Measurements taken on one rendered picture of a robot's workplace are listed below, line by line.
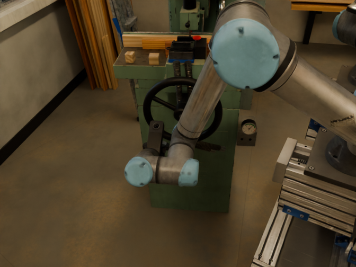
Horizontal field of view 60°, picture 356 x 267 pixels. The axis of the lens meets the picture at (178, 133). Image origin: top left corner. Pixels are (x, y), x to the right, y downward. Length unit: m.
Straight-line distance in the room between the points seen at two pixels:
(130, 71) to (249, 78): 0.77
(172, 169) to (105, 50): 2.03
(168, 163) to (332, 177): 0.45
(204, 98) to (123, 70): 0.56
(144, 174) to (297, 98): 0.41
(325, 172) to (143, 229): 1.09
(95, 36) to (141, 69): 1.53
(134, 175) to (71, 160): 1.46
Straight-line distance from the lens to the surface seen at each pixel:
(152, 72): 1.26
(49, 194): 2.09
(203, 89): 0.79
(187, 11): 1.28
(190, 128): 0.86
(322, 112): 0.68
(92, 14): 2.68
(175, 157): 0.84
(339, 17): 1.45
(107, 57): 2.77
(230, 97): 1.29
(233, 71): 0.58
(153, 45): 1.39
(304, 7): 3.23
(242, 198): 1.90
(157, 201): 1.80
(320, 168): 0.97
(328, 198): 1.07
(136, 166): 0.81
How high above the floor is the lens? 1.47
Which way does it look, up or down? 39 degrees down
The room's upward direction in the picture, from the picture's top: 3 degrees counter-clockwise
